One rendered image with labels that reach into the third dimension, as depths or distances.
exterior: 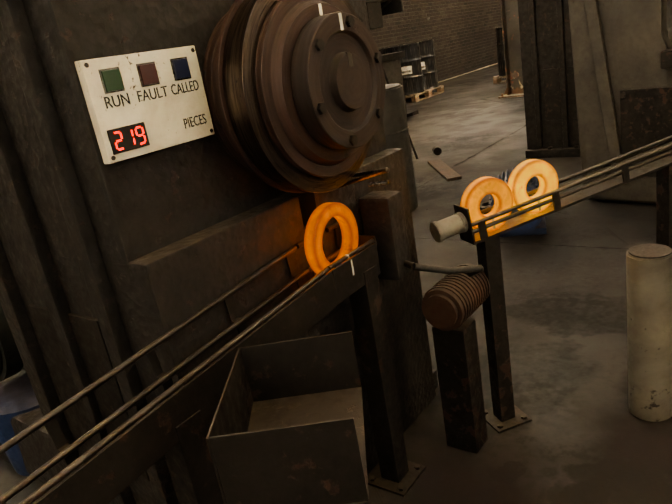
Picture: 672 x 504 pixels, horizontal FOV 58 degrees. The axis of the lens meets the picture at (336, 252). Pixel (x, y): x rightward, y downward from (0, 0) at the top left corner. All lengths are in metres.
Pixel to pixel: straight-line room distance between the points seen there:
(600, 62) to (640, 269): 2.25
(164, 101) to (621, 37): 3.04
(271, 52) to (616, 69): 2.90
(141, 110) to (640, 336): 1.45
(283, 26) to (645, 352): 1.33
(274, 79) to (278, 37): 0.08
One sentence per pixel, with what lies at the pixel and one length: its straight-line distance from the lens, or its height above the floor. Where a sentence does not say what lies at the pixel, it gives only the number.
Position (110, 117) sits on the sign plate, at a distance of 1.18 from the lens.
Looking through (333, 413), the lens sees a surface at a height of 0.60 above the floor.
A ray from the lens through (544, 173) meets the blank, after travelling 1.83.
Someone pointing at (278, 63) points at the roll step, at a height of 1.18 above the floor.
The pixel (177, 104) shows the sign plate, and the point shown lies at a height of 1.14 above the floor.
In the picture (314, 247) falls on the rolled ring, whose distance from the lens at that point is 1.39.
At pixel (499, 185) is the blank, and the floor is 0.75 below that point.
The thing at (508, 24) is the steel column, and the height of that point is 1.08.
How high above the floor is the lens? 1.19
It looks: 18 degrees down
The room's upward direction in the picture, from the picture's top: 10 degrees counter-clockwise
